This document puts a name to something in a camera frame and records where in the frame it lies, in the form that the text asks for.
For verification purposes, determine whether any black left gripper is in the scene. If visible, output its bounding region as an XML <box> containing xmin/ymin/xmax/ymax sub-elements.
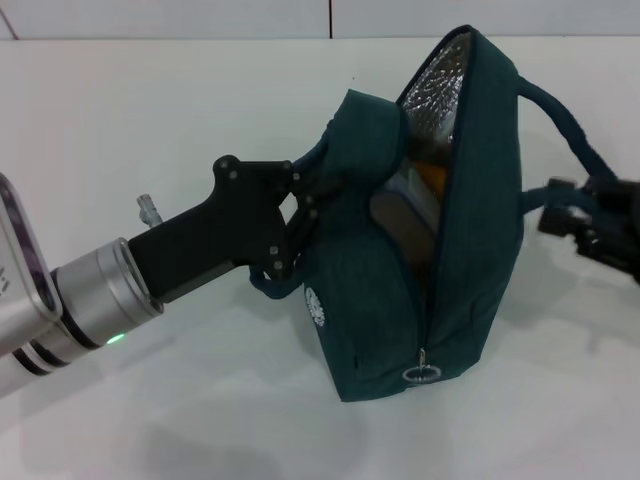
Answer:
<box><xmin>126</xmin><ymin>154</ymin><xmax>352</xmax><ymax>305</ymax></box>

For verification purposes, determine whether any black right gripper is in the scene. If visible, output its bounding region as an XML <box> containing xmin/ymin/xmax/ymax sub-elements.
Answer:
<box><xmin>537</xmin><ymin>176</ymin><xmax>640</xmax><ymax>287</ymax></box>

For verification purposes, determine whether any dark teal fabric lunch bag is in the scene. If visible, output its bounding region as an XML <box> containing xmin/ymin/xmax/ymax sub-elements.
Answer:
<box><xmin>248</xmin><ymin>23</ymin><xmax>619</xmax><ymax>404</ymax></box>

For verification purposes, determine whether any clear plastic blue-rimmed food box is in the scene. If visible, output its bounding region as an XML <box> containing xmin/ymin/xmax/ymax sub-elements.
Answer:
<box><xmin>368</xmin><ymin>167</ymin><xmax>446</xmax><ymax>271</ymax></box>

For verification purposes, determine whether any yellow banana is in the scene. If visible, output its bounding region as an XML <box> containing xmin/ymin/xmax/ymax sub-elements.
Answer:
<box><xmin>417</xmin><ymin>159</ymin><xmax>449</xmax><ymax>191</ymax></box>

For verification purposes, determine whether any silver zipper pull ring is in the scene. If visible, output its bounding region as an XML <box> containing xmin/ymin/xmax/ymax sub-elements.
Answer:
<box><xmin>401</xmin><ymin>349</ymin><xmax>444</xmax><ymax>386</ymax></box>

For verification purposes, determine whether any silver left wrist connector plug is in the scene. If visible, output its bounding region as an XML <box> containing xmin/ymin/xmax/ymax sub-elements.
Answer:
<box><xmin>135</xmin><ymin>193</ymin><xmax>162</xmax><ymax>226</ymax></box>

